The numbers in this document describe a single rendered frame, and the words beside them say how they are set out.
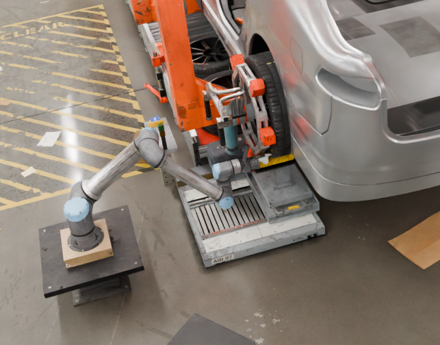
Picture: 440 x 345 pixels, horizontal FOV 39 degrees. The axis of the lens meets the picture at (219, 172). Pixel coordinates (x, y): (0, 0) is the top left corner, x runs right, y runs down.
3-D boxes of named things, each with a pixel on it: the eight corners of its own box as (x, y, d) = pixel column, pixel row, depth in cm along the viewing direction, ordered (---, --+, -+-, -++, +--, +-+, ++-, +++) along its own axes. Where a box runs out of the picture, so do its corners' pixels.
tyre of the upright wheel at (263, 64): (321, 129, 358) (286, 28, 374) (282, 139, 354) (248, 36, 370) (299, 162, 421) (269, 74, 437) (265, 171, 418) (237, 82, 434)
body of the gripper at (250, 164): (259, 169, 392) (241, 174, 390) (255, 156, 393) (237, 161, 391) (261, 167, 385) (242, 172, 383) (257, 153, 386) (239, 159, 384)
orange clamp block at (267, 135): (271, 135, 375) (276, 143, 368) (259, 138, 374) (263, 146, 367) (270, 125, 371) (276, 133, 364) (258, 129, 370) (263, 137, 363)
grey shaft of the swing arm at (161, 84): (168, 103, 565) (159, 53, 534) (162, 105, 564) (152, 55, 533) (166, 98, 572) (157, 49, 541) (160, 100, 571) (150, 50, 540)
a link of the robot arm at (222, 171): (212, 174, 392) (210, 161, 386) (231, 170, 393) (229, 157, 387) (215, 183, 384) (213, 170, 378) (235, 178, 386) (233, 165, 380)
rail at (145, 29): (206, 158, 473) (202, 135, 459) (194, 161, 471) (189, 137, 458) (148, 29, 665) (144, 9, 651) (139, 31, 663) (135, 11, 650)
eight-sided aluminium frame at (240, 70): (272, 167, 389) (266, 92, 356) (261, 170, 388) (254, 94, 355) (246, 122, 432) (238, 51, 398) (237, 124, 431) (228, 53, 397)
